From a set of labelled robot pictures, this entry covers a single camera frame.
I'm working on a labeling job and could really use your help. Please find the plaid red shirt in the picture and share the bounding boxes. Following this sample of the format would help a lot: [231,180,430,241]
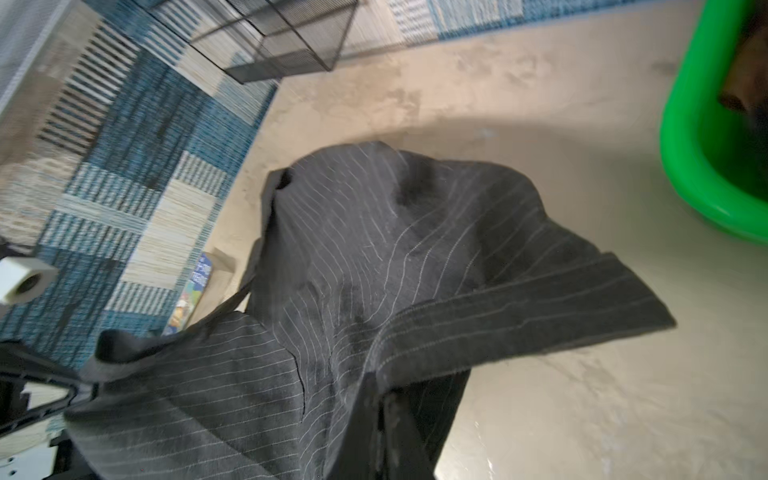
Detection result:
[718,1,767,125]

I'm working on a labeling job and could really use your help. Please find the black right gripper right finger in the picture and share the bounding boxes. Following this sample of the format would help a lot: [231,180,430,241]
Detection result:
[326,372,434,480]

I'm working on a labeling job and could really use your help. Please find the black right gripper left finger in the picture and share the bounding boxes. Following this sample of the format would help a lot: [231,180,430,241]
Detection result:
[1,340,98,437]

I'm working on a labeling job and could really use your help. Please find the green plastic basket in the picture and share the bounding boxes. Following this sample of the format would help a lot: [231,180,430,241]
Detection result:
[660,0,767,244]

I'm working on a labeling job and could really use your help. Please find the grey pinstriped long sleeve shirt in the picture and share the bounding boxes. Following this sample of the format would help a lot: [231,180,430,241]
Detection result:
[64,143,675,479]

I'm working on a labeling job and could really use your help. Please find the blue treehouse book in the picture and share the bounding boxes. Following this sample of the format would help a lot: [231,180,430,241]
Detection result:
[162,253,213,336]

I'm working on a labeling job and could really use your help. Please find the black wire mesh shelf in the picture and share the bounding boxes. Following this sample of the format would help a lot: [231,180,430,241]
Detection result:
[137,0,359,84]

